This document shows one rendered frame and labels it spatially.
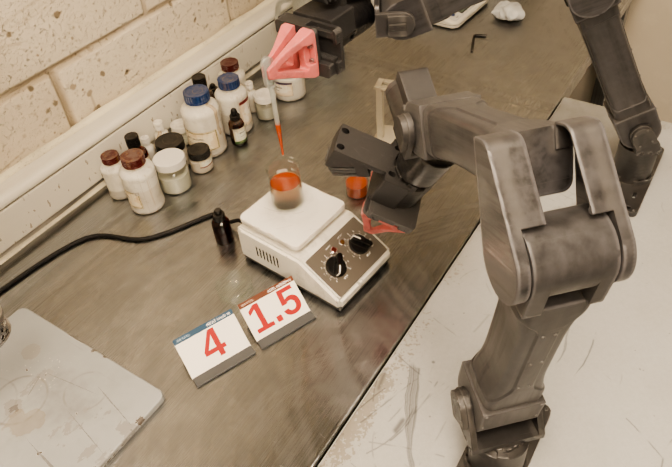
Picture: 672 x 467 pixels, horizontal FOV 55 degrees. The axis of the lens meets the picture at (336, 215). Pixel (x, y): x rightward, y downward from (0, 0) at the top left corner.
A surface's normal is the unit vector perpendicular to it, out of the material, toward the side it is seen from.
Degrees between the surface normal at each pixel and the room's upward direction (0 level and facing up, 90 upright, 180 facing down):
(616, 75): 91
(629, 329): 0
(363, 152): 30
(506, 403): 99
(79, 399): 0
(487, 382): 80
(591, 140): 40
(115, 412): 0
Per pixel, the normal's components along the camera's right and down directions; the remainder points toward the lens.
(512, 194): 0.09, -0.15
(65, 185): 0.84, 0.32
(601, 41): -0.03, 0.76
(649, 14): -0.53, 0.60
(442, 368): -0.07, -0.73
